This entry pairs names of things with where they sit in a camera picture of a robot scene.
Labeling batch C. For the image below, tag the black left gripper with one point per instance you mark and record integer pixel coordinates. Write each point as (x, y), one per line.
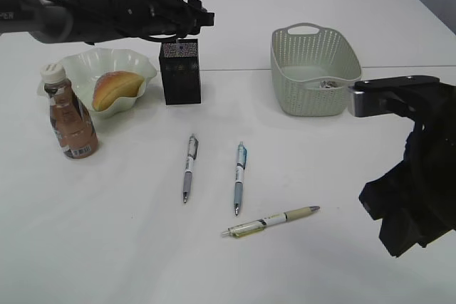
(174, 19)

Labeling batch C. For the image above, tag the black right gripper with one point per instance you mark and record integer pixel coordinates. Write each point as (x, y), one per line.
(406, 219)

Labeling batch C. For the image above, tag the bread bun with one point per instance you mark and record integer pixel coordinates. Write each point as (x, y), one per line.
(113, 85)

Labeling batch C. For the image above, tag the grey grip ballpoint pen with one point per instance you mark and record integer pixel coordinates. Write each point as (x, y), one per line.
(190, 160)

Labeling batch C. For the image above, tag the blue grip ballpoint pen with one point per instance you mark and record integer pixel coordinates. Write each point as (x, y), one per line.
(239, 177)

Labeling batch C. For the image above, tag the paper piece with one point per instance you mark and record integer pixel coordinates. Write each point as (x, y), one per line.
(328, 84)

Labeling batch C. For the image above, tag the white beige ballpoint pen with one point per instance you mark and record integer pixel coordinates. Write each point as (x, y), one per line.
(261, 224)

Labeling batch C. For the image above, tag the brown Nescafe coffee bottle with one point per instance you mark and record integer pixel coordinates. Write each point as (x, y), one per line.
(69, 117)

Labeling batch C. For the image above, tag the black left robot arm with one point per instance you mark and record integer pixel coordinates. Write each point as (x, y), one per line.
(97, 21)

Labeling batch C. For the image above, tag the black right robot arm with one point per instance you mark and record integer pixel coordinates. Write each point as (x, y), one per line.
(430, 147)

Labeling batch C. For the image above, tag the black mesh pen holder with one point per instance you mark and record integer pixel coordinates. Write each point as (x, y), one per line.
(180, 72)

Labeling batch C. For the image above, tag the light green woven basket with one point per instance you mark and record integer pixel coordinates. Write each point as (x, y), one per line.
(301, 56)

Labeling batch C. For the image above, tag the pale green wavy plate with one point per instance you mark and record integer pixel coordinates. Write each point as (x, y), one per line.
(84, 70)

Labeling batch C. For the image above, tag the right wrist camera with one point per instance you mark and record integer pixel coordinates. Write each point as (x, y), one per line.
(369, 97)

